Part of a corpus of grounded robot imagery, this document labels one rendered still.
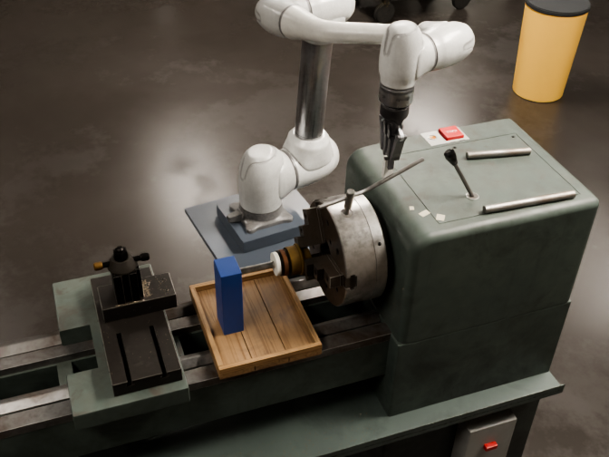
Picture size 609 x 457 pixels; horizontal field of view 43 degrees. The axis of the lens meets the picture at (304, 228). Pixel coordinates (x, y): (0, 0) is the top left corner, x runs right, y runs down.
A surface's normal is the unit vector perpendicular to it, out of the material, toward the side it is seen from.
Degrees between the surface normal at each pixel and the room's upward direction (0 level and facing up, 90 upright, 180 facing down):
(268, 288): 0
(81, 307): 0
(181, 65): 0
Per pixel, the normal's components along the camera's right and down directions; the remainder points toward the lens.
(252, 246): 0.46, 0.56
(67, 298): 0.02, -0.79
